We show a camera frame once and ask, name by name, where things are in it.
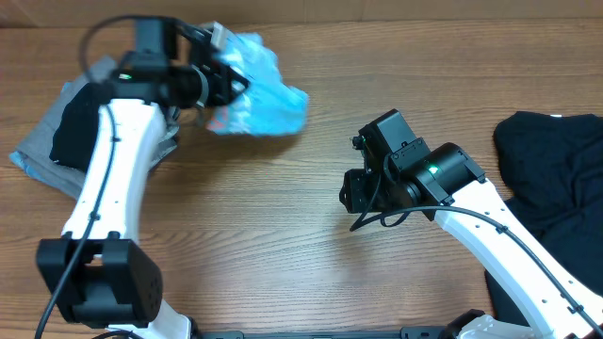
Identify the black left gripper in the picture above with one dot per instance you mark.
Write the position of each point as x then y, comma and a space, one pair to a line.
220, 74

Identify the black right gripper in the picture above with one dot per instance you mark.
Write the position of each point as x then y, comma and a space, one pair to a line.
356, 183

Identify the light blue printed t-shirt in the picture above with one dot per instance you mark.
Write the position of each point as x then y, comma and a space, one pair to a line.
268, 107

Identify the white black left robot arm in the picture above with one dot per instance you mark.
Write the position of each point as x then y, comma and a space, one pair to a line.
96, 272

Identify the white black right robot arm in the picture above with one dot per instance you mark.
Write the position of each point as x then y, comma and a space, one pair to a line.
402, 175

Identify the black folded garment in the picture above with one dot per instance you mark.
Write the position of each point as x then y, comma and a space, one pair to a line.
75, 138

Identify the black crumpled garment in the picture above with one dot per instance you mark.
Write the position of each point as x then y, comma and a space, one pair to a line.
553, 166

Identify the grey folded garment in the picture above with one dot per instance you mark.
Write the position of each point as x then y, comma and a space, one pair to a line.
73, 184

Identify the light blue folded garment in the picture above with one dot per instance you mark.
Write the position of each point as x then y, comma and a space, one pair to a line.
32, 153

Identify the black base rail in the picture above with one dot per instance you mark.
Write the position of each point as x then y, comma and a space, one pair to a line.
418, 332

